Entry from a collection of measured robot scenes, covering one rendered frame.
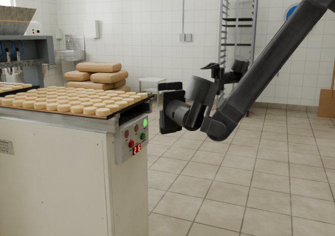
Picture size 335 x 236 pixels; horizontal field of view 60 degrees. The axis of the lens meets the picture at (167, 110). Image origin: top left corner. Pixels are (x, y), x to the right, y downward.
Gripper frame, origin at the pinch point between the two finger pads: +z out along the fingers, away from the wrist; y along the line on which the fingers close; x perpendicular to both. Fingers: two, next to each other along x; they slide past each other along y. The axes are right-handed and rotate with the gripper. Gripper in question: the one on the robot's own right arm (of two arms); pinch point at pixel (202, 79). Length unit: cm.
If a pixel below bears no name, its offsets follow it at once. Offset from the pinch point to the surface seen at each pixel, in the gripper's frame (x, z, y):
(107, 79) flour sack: -358, -34, -44
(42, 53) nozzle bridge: -74, 63, 11
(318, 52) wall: -207, -325, -5
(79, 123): 2, 54, -13
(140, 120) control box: -1.0, 29.3, -15.1
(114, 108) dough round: 7.8, 41.8, -6.9
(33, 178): -16, 73, -39
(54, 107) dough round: -4, 62, -7
